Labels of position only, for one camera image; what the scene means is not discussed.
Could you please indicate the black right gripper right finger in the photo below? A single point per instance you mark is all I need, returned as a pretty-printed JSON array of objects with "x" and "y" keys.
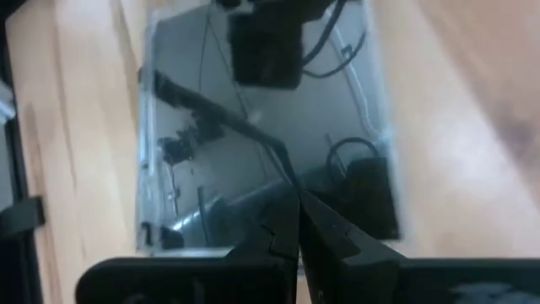
[{"x": 329, "y": 240}]

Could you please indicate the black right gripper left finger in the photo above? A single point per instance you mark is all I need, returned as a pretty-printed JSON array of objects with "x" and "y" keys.
[{"x": 278, "y": 236}]

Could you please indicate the black table frame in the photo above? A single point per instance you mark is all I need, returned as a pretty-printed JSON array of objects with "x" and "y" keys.
[{"x": 21, "y": 219}]

